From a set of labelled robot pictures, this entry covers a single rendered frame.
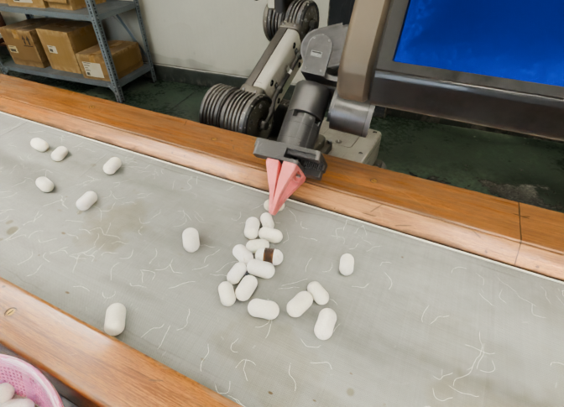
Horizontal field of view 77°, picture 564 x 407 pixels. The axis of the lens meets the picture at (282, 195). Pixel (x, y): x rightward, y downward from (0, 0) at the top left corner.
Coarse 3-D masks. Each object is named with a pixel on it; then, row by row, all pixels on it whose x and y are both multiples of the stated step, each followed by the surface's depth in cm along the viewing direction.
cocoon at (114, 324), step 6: (114, 306) 40; (120, 306) 40; (108, 312) 39; (114, 312) 39; (120, 312) 39; (108, 318) 39; (114, 318) 39; (120, 318) 39; (108, 324) 38; (114, 324) 38; (120, 324) 38; (108, 330) 38; (114, 330) 38; (120, 330) 38
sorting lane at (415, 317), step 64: (0, 128) 74; (0, 192) 58; (64, 192) 58; (128, 192) 58; (192, 192) 58; (256, 192) 58; (0, 256) 48; (64, 256) 48; (128, 256) 48; (192, 256) 48; (320, 256) 48; (384, 256) 48; (448, 256) 48; (128, 320) 41; (192, 320) 41; (256, 320) 41; (384, 320) 41; (448, 320) 41; (512, 320) 41; (256, 384) 35; (320, 384) 35; (384, 384) 35; (448, 384) 35; (512, 384) 35
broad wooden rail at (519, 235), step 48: (0, 96) 81; (48, 96) 81; (144, 144) 67; (192, 144) 65; (240, 144) 65; (336, 192) 55; (384, 192) 54; (432, 192) 54; (432, 240) 50; (480, 240) 48; (528, 240) 47
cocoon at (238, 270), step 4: (236, 264) 45; (240, 264) 45; (244, 264) 45; (232, 268) 44; (236, 268) 44; (240, 268) 44; (244, 268) 45; (228, 272) 44; (232, 272) 44; (236, 272) 44; (240, 272) 44; (244, 272) 45; (228, 276) 44; (232, 276) 43; (236, 276) 43; (240, 276) 44; (228, 280) 44; (232, 280) 43; (236, 280) 43
